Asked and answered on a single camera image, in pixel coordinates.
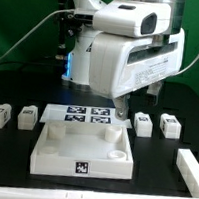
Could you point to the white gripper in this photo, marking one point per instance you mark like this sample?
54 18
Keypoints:
120 65

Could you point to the white square tabletop tray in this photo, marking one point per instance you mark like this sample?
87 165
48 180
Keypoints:
83 150

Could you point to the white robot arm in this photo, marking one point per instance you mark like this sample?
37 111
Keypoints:
169 13

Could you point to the white sheet with markers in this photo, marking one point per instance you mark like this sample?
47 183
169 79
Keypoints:
84 114

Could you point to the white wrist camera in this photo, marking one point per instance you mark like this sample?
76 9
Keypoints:
124 18

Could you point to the grey camera on stand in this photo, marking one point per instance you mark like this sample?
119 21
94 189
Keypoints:
83 16

